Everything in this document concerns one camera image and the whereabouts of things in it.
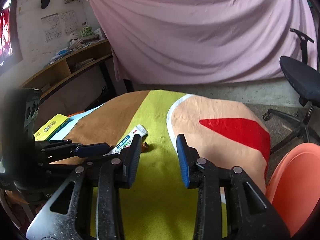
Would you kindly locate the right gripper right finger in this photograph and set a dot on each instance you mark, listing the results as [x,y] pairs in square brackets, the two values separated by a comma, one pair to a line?
[229,204]

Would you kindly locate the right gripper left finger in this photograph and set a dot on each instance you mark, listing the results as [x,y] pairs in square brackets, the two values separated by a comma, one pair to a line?
[95,187]

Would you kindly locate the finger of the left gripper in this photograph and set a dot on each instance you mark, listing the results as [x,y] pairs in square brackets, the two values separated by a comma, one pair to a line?
[92,150]

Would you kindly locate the yellow book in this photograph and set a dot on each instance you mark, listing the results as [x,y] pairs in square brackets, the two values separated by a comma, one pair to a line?
[51,127]

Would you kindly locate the orange plastic bucket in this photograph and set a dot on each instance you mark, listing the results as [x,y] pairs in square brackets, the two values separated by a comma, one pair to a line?
[293,189]

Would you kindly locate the colourful patchwork table mat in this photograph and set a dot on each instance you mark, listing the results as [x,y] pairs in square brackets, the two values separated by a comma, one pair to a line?
[158,205]

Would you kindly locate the pile of papers on shelf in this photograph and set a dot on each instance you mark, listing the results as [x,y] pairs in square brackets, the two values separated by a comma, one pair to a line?
[78,40]

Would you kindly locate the black office chair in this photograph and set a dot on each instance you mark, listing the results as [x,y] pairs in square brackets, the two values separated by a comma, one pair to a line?
[305,81]

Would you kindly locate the pink hanging sheet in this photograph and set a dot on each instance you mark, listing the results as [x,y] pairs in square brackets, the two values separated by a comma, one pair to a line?
[187,42]

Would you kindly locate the wooden wall shelf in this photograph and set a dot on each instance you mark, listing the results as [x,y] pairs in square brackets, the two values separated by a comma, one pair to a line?
[64,70]

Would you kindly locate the black oval wall object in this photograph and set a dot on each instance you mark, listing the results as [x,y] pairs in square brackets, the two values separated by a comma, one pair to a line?
[44,4]

